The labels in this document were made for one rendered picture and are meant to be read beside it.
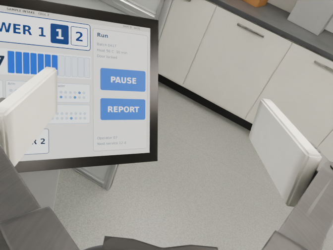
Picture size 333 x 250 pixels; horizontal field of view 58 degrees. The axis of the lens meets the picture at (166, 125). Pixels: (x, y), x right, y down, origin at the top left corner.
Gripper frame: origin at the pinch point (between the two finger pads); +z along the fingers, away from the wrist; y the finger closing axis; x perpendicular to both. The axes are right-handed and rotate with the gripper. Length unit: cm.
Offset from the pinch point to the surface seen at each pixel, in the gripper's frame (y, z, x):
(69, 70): -15.6, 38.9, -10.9
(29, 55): -22.1, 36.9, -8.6
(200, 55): 41, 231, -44
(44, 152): -17.7, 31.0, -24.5
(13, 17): -25.2, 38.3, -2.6
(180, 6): 18, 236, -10
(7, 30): -25.6, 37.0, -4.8
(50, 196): -22, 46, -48
